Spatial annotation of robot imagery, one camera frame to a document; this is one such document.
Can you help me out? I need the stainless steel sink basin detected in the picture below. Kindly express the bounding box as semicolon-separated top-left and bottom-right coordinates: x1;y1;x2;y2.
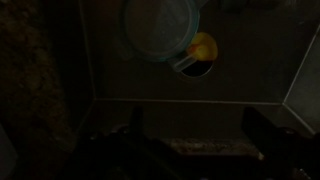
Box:
78;0;320;141

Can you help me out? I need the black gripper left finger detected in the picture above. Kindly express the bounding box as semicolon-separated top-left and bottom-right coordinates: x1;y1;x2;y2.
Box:
127;105;145;135

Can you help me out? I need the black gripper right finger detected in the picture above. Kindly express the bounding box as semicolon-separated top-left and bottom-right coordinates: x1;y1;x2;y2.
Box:
241;106;275;138

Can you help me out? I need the clear plastic measuring cup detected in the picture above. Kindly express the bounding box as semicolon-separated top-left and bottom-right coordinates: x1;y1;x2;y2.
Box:
120;0;202;73

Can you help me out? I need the small yellow toy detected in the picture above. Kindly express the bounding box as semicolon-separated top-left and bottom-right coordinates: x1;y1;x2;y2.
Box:
185;31;219;62

